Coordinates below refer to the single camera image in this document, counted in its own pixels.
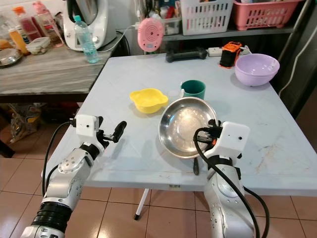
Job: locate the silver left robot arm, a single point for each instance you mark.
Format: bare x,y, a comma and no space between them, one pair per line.
67,183

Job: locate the stainless steel bowl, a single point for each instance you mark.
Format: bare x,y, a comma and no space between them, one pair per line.
10,57

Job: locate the white plastic basket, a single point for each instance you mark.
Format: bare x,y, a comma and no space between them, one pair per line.
207,17

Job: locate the brown bread bag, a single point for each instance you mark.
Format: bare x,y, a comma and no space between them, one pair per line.
5,44

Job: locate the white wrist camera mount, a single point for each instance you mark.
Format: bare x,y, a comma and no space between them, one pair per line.
233,139
86,127

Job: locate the white folding table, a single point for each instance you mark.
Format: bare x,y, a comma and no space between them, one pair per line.
277,148

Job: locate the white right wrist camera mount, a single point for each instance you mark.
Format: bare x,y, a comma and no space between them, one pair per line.
233,139

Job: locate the white power strip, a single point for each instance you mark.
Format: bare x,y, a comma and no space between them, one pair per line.
215,50

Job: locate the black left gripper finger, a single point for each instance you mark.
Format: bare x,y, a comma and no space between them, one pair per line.
119,131

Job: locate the green mug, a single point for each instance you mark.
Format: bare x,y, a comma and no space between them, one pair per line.
194,89

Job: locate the pink round speaker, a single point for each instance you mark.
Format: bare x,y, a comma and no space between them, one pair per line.
151,34

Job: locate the clear plastic food container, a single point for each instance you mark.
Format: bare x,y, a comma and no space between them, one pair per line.
38,46

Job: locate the clear teal-capped water bottle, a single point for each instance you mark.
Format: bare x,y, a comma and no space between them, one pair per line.
86,42

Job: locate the purple plastic bowl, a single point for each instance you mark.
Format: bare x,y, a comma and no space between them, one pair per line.
256,69

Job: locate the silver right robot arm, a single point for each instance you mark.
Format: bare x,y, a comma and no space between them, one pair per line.
225,198

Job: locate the marble-top wooden table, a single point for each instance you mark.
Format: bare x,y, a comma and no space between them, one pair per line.
49,74

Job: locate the yellow plastic bowl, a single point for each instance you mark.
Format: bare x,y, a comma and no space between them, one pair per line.
148,100

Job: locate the white kitchen appliance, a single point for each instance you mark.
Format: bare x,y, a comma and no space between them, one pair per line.
89,20

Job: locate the pink plastic basket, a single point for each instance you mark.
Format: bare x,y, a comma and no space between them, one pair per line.
267,14

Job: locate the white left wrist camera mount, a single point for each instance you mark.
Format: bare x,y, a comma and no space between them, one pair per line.
86,127

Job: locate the printed yellow blue bag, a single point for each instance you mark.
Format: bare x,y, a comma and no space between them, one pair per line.
26,124

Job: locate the orange squeeze bottle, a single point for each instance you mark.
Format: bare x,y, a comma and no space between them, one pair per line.
19,41

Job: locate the orange black handheld device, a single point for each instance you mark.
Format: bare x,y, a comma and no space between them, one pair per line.
231,55

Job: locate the orange-capped clear bottle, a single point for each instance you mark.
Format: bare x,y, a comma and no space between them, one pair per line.
25,25

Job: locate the pink-capped water bottle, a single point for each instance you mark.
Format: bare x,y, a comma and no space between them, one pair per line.
47,25

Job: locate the stainless steel plate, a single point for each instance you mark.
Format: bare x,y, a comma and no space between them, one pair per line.
183,129

